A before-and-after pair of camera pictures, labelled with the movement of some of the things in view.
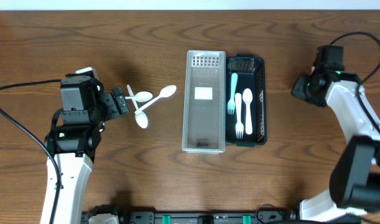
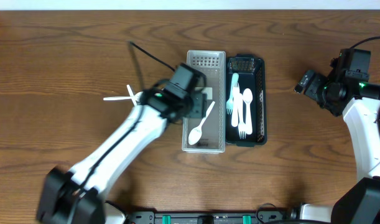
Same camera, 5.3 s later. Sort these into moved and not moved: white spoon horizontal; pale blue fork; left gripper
Moved: left gripper
Not moved: white spoon horizontal; pale blue fork
